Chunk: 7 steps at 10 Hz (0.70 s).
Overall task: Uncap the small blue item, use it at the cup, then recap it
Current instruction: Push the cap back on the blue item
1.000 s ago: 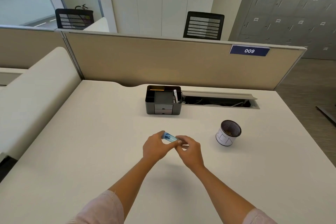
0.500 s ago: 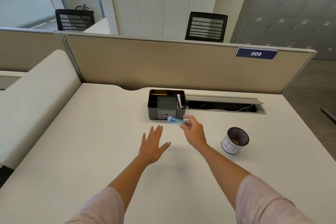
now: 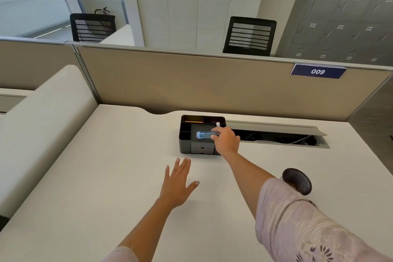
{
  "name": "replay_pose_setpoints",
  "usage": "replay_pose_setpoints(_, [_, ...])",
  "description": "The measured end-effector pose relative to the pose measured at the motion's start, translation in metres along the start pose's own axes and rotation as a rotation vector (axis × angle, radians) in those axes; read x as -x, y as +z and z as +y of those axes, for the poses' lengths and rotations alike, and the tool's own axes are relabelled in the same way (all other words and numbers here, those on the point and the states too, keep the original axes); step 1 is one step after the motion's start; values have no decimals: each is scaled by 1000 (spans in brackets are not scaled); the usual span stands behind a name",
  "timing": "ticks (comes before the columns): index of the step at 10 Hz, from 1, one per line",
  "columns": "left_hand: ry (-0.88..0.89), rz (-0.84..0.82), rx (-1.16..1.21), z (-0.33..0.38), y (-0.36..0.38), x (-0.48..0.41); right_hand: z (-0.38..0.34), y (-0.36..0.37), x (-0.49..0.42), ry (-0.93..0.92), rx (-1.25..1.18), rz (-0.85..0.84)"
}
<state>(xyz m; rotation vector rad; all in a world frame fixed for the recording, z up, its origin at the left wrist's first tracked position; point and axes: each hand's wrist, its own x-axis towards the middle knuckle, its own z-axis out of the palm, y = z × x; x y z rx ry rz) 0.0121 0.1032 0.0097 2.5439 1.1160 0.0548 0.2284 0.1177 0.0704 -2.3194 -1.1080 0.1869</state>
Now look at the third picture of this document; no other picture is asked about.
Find person's left hand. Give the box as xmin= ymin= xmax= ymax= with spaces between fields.
xmin=158 ymin=157 xmax=200 ymax=209

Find person's right hand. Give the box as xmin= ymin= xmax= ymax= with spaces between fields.
xmin=211 ymin=126 xmax=241 ymax=158

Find clear plastic tube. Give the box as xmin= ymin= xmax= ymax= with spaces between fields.
xmin=196 ymin=131 xmax=219 ymax=140

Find person's left forearm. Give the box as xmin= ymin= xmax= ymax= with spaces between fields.
xmin=117 ymin=198 xmax=178 ymax=262

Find person's right forearm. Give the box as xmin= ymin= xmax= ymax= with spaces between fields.
xmin=220 ymin=151 xmax=277 ymax=220

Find black desk organizer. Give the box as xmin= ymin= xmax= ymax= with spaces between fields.
xmin=179 ymin=114 xmax=227 ymax=156

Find wide beige partition panel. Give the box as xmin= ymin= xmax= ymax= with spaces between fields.
xmin=73 ymin=44 xmax=393 ymax=123

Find black mesh pen cup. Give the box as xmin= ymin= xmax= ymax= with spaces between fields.
xmin=281 ymin=168 xmax=313 ymax=196

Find pink patterned left sleeve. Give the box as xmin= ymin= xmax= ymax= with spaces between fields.
xmin=102 ymin=246 xmax=139 ymax=262

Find pink patterned sleeve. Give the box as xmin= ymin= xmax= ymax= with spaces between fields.
xmin=255 ymin=177 xmax=393 ymax=262
xmin=102 ymin=246 xmax=139 ymax=262

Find black mesh office chair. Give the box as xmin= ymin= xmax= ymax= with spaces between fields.
xmin=222 ymin=16 xmax=277 ymax=57
xmin=70 ymin=13 xmax=117 ymax=43

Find blue number sign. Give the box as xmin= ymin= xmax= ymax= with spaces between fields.
xmin=290 ymin=63 xmax=348 ymax=79

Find pink patterned right sleeve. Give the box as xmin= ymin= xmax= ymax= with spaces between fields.
xmin=255 ymin=177 xmax=393 ymax=262

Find white tall cabinet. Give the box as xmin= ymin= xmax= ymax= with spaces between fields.
xmin=131 ymin=0 xmax=271 ymax=55

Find white curved side panel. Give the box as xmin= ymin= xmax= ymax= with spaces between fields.
xmin=99 ymin=24 xmax=136 ymax=47
xmin=0 ymin=64 xmax=99 ymax=220

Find narrow beige partition panel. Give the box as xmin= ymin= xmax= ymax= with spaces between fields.
xmin=0 ymin=36 xmax=102 ymax=104

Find grey locker bank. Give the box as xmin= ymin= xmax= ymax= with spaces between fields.
xmin=274 ymin=0 xmax=393 ymax=67

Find cables in desk tray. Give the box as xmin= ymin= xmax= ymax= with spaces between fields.
xmin=239 ymin=131 xmax=318 ymax=146

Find grey desk cable tray flap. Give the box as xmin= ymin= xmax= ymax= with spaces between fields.
xmin=226 ymin=120 xmax=331 ymax=149

